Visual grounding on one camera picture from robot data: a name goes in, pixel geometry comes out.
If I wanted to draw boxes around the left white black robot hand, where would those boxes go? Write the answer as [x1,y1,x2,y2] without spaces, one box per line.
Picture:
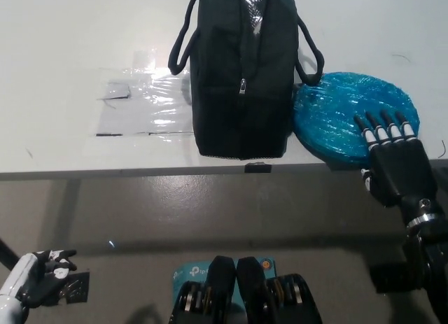
[0,248,78,309]

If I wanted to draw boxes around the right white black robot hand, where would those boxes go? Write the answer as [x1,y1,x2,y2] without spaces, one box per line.
[353,109,440,209]

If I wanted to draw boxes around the blue stack of plates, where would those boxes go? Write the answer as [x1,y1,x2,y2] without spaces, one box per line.
[293,71,420,171]

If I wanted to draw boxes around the black table leg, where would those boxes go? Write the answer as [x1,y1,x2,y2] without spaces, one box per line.
[0,237,20,269]

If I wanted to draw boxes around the black floor tape square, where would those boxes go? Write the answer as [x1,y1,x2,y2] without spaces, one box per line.
[62,271,91,306]
[370,263,423,295]

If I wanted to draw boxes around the small black tape piece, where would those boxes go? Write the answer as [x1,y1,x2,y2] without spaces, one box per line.
[244,162,272,174]

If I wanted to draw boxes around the teal tp-link box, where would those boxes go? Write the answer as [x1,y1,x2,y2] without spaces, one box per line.
[173,257,279,307]

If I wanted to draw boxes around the grey tape patch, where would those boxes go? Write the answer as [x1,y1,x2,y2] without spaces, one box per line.
[99,80,132,101]

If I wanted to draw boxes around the clear plastic sheet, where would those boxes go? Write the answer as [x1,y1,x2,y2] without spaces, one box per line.
[94,49,197,139]

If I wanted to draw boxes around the black fabric bag with handles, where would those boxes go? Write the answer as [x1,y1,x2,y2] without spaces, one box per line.
[167,0,325,161]

